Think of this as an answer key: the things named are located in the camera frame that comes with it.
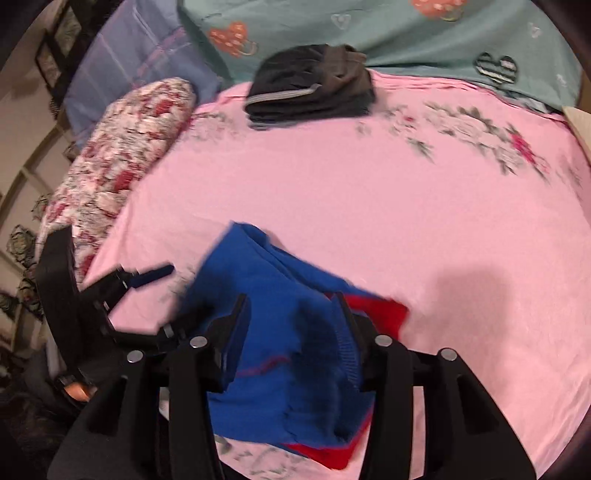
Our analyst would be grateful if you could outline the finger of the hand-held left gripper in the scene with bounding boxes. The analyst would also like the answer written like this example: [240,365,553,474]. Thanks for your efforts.
[111,320,192,354]
[122,263,176,291]

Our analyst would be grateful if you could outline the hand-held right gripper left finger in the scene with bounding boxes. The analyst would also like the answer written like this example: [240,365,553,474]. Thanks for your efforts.
[46,294,253,480]

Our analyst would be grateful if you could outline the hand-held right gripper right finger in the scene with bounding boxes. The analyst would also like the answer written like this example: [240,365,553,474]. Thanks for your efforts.
[335,293,537,480]

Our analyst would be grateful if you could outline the blue pants with red stripe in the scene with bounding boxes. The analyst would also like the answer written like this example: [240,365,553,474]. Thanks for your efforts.
[180,222,410,472]

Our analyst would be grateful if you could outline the black folded pants white stripe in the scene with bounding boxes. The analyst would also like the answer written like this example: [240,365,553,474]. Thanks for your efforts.
[246,44,326,110]

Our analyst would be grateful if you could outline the dark grey folded pants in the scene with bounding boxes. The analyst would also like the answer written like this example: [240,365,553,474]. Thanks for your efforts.
[247,74,376,131]

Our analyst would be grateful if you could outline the brown-grey folded pants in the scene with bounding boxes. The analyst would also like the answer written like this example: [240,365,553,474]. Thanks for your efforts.
[318,44,371,95]

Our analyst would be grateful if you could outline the person's left hand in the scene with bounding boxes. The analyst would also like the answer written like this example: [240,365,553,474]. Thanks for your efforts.
[56,375,99,403]

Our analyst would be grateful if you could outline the red floral pillow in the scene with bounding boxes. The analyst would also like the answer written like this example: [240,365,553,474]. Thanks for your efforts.
[34,78,197,289]

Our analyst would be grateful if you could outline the pink floral bedsheet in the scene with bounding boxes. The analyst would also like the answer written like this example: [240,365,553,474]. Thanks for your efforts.
[83,69,591,480]

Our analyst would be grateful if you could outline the blue plaid pillow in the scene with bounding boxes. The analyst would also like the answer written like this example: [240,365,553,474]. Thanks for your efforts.
[62,0,223,139]

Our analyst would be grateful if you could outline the wooden bedside furniture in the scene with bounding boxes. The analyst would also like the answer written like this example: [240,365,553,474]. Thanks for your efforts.
[562,105,591,164]

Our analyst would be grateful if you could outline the teal cartoon print pillow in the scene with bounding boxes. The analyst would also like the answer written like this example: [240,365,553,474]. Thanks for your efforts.
[178,0,583,112]

